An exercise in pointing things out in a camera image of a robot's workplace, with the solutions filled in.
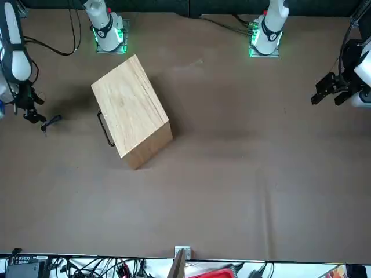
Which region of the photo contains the black cable with silver ferrule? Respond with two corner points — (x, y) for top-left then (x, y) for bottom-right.
(22, 0), (82, 57)

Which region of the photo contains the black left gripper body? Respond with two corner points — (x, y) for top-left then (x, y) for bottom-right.
(336, 39), (365, 93)

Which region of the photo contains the black base cable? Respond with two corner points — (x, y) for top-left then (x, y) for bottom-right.
(199, 13), (256, 35)

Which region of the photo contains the red plastic tray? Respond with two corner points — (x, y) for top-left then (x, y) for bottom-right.
(190, 266), (237, 278)

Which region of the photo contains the small black box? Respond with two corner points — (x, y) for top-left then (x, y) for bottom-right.
(346, 264), (368, 278)

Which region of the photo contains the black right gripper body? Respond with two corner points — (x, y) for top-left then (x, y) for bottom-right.
(14, 82), (44, 112)

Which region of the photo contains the black drawer handle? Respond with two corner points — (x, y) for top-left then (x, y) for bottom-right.
(97, 111), (116, 148)

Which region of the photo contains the wooden board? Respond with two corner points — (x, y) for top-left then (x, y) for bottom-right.
(167, 248), (187, 278)

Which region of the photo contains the black power adapter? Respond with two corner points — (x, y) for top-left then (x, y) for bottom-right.
(5, 254), (49, 278)

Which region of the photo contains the key with blue strap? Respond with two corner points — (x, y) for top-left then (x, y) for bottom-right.
(41, 114), (63, 137)

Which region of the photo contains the colourful booklet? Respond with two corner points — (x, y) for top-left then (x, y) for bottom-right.
(323, 265), (347, 278)

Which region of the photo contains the wooden drawer box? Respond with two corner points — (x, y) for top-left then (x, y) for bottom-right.
(90, 54), (174, 171)

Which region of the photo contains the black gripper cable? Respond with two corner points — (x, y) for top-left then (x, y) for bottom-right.
(337, 0), (371, 78)

